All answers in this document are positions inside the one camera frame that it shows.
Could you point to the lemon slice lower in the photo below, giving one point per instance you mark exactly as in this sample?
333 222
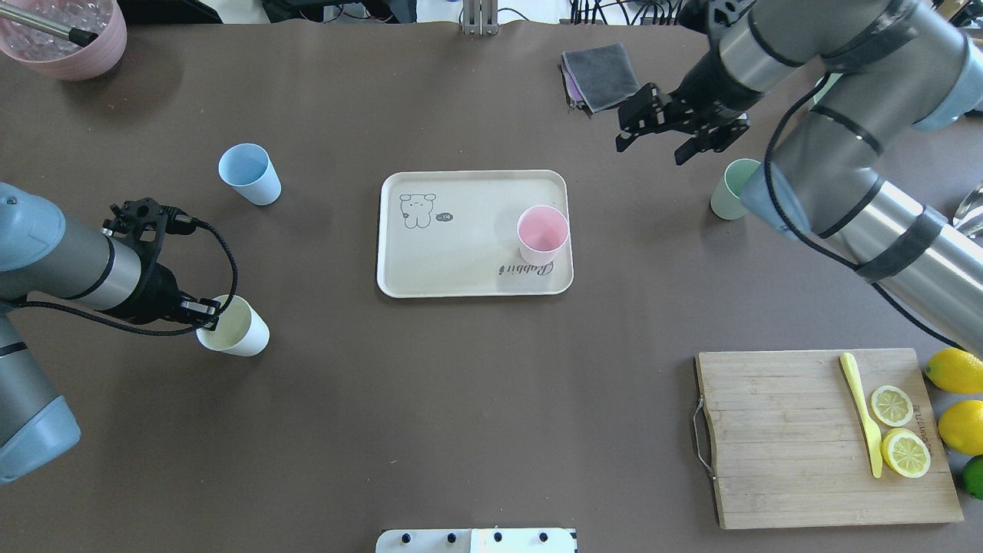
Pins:
905 453

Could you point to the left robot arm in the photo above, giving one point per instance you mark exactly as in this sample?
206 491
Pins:
110 276

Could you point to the green cup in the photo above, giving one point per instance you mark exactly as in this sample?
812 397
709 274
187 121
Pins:
726 201

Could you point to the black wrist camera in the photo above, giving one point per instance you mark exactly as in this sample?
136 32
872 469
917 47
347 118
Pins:
710 18
142 225

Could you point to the lemon slice upper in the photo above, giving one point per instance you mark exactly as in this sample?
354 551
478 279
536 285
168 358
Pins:
891 406

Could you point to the metal scoop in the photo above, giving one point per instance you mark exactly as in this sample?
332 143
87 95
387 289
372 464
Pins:
968 215

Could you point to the lemon slice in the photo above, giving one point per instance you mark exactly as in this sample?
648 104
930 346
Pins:
891 406
905 453

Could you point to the yellow lemon outer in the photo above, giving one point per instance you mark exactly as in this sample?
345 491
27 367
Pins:
956 371

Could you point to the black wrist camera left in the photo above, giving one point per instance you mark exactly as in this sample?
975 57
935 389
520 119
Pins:
142 225

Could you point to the pink bowl with ice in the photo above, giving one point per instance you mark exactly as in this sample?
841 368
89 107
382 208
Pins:
61 59

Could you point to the yellow plastic knife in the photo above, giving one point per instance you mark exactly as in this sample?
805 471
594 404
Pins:
871 431

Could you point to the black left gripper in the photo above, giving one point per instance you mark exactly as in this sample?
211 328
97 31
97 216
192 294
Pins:
156 293

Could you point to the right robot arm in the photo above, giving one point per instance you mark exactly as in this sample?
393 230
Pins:
895 65

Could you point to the green lime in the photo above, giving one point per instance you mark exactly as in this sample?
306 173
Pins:
972 477

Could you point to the metal muddler tube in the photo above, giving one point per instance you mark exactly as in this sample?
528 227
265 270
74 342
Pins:
77 36

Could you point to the yellow lemon near board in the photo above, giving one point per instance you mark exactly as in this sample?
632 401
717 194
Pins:
960 427

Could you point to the cream rabbit tray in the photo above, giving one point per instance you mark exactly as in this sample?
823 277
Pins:
454 234

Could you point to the blue cup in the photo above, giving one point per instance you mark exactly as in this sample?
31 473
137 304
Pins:
247 168

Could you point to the wooden cutting board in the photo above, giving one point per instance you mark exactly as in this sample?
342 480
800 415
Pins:
787 449

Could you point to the cream cup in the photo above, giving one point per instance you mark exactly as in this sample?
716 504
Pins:
240 331

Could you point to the pink cup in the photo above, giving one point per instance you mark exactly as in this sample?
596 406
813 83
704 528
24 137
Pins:
542 231

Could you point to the grey folded cloth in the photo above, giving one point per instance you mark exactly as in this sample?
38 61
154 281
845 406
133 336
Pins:
598 78

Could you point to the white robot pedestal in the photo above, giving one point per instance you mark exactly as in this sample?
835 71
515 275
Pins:
534 539

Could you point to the aluminium frame post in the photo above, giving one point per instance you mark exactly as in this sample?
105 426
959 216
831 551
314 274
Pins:
480 17

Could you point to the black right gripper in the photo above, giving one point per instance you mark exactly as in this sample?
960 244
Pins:
697 87

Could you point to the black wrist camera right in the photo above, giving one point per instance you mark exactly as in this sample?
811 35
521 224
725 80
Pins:
710 18

